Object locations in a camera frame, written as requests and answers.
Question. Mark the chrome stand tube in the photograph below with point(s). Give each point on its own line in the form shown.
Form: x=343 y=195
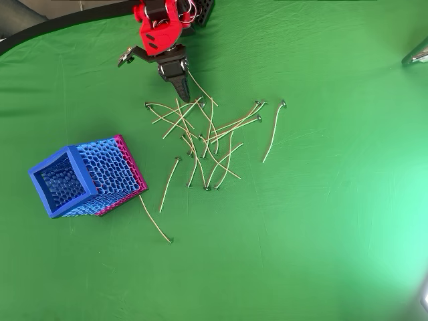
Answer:
x=418 y=55

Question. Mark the black perforated base block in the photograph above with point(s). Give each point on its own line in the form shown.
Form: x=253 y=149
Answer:
x=204 y=13

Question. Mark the blue and pink lattice box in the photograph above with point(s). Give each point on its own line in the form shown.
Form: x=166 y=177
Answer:
x=110 y=167

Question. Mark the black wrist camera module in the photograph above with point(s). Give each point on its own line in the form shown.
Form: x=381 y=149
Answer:
x=125 y=57

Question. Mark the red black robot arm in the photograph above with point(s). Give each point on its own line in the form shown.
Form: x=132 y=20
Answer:
x=158 y=35

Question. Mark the beige candle wick metal base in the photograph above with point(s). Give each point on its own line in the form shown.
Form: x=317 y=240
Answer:
x=183 y=118
x=284 y=103
x=257 y=102
x=170 y=240
x=183 y=136
x=216 y=188
x=190 y=185
x=258 y=117
x=200 y=136
x=178 y=159
x=216 y=154
x=167 y=124
x=201 y=88
x=202 y=104
x=190 y=154
x=204 y=156
x=147 y=105
x=265 y=102
x=206 y=189

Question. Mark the green cloth with black trim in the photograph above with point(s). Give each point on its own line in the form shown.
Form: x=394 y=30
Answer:
x=301 y=200

